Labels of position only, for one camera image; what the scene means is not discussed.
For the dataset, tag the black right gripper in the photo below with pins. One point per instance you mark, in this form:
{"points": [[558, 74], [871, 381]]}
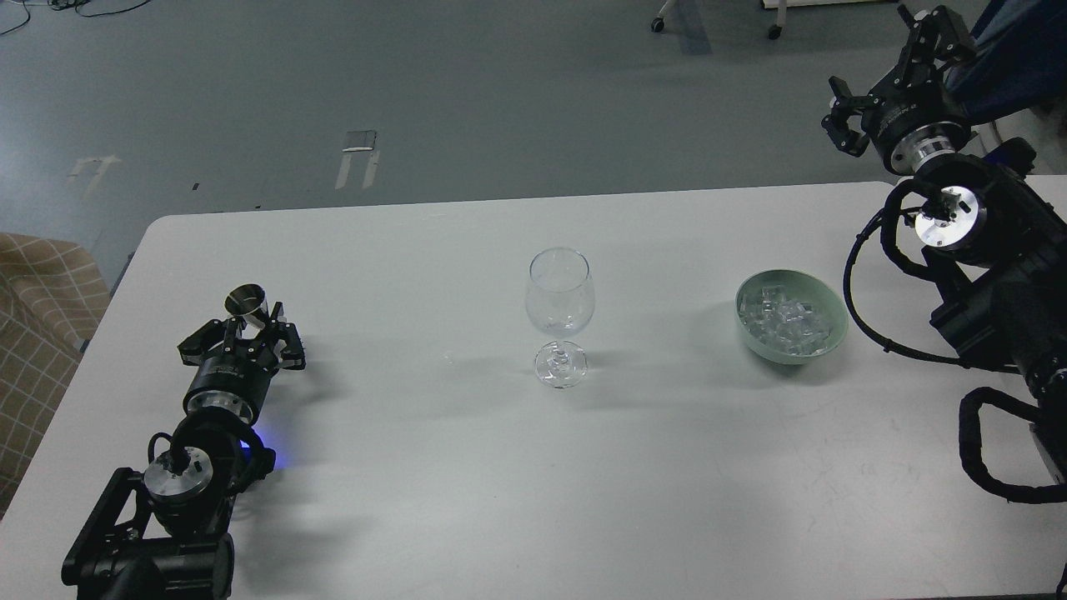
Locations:
{"points": [[914, 116]]}

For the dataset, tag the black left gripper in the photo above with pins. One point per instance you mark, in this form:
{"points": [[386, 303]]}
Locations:
{"points": [[232, 375]]}

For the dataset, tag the steel cocktail jigger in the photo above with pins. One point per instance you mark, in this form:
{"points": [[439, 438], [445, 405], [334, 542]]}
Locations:
{"points": [[248, 303]]}

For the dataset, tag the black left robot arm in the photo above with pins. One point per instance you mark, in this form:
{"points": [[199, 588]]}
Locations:
{"points": [[162, 532]]}

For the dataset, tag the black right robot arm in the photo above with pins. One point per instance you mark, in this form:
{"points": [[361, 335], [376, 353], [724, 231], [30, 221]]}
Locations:
{"points": [[973, 227]]}

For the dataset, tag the pile of ice cubes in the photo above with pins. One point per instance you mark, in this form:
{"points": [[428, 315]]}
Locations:
{"points": [[784, 323]]}

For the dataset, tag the clear wine glass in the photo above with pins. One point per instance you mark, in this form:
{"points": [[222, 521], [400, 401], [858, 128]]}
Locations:
{"points": [[560, 301]]}

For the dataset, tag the dark blue jacket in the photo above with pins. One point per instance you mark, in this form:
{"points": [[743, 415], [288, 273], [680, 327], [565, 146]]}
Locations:
{"points": [[1020, 60]]}

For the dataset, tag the beige checkered sofa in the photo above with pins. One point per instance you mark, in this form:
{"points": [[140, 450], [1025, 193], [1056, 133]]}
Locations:
{"points": [[53, 299]]}

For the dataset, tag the grey office chair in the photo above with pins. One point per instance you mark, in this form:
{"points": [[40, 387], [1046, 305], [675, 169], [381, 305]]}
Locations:
{"points": [[699, 17]]}

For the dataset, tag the green bowl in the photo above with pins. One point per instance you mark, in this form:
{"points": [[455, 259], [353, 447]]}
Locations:
{"points": [[808, 288]]}

